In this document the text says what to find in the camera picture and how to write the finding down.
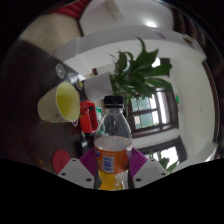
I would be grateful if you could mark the flat round red coaster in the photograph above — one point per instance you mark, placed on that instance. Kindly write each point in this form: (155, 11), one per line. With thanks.
(60, 160)

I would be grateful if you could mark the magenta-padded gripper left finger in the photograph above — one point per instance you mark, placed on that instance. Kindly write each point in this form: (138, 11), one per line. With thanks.
(80, 170)

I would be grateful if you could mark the green potted plant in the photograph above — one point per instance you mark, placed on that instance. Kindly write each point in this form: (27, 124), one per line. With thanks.
(140, 75)

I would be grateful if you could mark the yellow paper cup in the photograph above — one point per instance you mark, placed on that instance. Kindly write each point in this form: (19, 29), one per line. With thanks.
(60, 105)

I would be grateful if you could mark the white plant pot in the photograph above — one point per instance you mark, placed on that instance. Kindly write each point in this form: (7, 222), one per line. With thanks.
(97, 86)

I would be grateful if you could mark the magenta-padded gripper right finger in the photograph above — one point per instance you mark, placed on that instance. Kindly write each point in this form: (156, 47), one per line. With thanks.
(145, 170)

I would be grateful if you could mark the clear bottle with orange label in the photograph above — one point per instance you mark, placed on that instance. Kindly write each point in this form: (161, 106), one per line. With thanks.
(112, 146)

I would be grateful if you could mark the dark small device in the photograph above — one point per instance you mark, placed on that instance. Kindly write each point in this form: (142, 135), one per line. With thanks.
(83, 145)

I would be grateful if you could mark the clear glass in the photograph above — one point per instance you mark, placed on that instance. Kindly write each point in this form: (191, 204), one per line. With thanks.
(60, 70)

